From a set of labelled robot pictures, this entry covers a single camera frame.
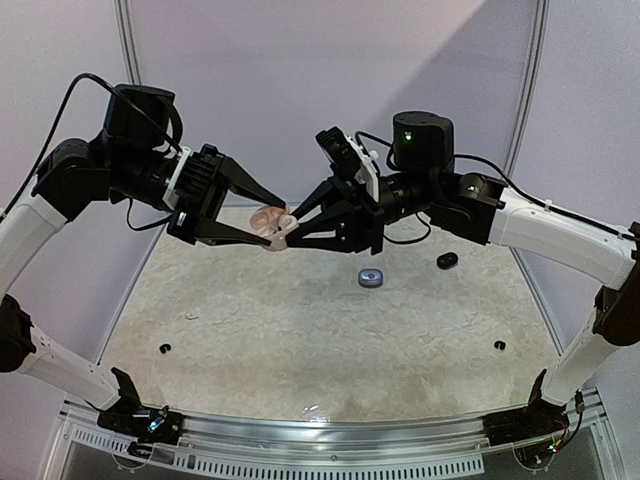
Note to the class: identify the purple earbud charging case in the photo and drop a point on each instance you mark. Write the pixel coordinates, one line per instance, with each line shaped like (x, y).
(370, 278)

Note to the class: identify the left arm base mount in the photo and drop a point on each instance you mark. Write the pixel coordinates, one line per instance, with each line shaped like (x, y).
(130, 417)

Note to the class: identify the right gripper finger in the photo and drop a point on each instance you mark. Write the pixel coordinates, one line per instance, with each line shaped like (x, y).
(327, 197)
(310, 235)

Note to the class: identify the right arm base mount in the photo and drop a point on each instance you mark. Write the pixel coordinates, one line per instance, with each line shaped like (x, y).
(538, 417)

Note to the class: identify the black earbud case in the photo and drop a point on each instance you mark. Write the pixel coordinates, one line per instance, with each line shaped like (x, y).
(447, 261)

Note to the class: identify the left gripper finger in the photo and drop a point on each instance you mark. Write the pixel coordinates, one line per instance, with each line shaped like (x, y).
(241, 183)
(214, 233)

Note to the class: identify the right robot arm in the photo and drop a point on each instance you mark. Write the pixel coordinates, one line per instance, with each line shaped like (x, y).
(493, 210)

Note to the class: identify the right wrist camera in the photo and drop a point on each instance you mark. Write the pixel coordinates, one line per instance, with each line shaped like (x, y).
(349, 161)

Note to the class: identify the pink earbud charging case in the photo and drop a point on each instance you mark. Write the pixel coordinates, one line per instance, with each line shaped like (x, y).
(274, 224)

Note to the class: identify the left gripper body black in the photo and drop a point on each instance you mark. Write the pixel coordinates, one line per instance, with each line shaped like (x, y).
(202, 195)

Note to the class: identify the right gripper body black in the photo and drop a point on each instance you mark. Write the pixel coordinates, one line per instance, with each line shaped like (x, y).
(363, 215)

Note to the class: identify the aluminium front rail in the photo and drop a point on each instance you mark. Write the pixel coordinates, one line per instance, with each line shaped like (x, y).
(218, 447)

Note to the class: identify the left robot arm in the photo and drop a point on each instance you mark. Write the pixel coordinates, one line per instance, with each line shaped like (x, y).
(137, 156)

